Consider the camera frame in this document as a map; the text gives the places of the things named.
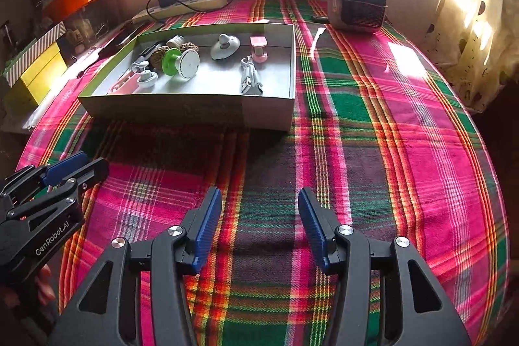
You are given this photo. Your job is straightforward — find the white power strip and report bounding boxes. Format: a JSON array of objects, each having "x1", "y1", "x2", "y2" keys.
[{"x1": 132, "y1": 0, "x2": 228, "y2": 24}]

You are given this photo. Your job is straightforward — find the white round face toy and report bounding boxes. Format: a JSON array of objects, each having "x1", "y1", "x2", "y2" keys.
[{"x1": 210, "y1": 33, "x2": 241, "y2": 61}]

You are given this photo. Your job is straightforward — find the plaid pink green cloth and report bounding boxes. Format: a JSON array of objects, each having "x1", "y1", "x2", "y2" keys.
[{"x1": 18, "y1": 0, "x2": 509, "y2": 345}]

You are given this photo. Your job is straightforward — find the floral curtain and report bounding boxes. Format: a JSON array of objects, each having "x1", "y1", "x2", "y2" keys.
[{"x1": 420, "y1": 0, "x2": 518, "y2": 113}]

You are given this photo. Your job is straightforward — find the green white cardboard box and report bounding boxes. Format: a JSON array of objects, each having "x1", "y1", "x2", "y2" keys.
[{"x1": 78, "y1": 23, "x2": 296, "y2": 132}]

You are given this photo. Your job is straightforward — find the brown walnut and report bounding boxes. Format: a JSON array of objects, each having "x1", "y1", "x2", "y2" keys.
[
  {"x1": 179, "y1": 42, "x2": 200, "y2": 52},
  {"x1": 149, "y1": 46, "x2": 170, "y2": 72}
]

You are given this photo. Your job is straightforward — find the green white suction holder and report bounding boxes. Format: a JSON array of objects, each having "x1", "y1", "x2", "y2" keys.
[{"x1": 161, "y1": 48, "x2": 200, "y2": 79}]

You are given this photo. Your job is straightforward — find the yellow box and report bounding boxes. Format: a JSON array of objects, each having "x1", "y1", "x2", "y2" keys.
[{"x1": 4, "y1": 42, "x2": 67, "y2": 113}]

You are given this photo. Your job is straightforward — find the black smartphone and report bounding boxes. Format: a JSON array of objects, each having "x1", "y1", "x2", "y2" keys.
[{"x1": 98, "y1": 21, "x2": 150, "y2": 60}]

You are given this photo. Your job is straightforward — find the white usb cable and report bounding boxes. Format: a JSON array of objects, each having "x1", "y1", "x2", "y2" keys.
[{"x1": 239, "y1": 55, "x2": 264, "y2": 96}]

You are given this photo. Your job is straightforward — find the small white ribbed jar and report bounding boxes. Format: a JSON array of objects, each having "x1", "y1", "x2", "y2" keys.
[{"x1": 166, "y1": 35, "x2": 186, "y2": 49}]

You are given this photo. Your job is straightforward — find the grey white knob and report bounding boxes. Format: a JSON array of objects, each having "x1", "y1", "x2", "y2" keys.
[{"x1": 131, "y1": 60, "x2": 158, "y2": 89}]

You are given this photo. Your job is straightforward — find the striped gift box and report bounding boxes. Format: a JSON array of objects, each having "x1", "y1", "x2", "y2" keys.
[{"x1": 3, "y1": 21, "x2": 66, "y2": 88}]

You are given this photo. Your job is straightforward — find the pink clip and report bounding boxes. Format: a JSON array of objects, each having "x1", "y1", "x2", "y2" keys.
[
  {"x1": 108, "y1": 71, "x2": 140, "y2": 95},
  {"x1": 250, "y1": 35, "x2": 268, "y2": 63}
]

